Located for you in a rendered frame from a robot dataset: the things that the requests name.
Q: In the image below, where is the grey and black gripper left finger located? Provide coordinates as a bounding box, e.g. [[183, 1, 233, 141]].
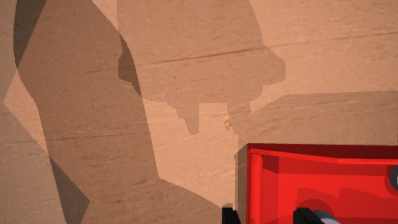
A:
[[222, 207, 241, 224]]

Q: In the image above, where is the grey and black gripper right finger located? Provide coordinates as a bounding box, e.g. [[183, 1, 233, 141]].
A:
[[293, 208, 325, 224]]

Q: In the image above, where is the red open-front bin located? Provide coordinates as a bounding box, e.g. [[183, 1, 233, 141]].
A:
[[246, 143, 398, 224]]

